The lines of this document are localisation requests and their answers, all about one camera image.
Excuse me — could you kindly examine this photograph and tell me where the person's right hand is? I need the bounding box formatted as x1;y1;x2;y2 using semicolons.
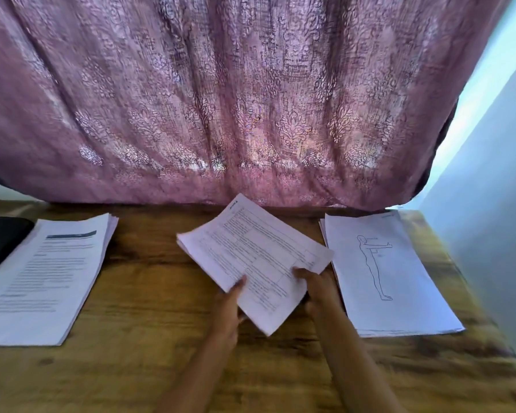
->
292;266;343;319

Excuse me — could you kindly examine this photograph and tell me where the person's left hand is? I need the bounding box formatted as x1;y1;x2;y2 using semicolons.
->
210;275;249;345

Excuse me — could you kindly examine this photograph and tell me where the stack of table-printed sheets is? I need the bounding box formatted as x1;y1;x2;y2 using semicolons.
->
176;193;335;337

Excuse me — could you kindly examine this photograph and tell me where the body figure paper stack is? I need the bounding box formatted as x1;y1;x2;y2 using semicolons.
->
319;211;466;339

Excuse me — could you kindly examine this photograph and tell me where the stack with dark header bar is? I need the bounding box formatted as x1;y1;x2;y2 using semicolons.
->
0;212;120;348

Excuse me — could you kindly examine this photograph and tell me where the black folder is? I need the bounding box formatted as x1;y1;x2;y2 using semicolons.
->
0;216;36;280

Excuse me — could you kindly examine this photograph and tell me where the person's left forearm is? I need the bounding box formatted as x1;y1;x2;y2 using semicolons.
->
155;333;242;413

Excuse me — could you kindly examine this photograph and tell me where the person's right forearm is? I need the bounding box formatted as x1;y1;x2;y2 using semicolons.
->
312;307;407;413

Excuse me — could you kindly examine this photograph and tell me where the pink patterned curtain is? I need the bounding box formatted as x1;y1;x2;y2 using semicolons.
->
0;0;513;212

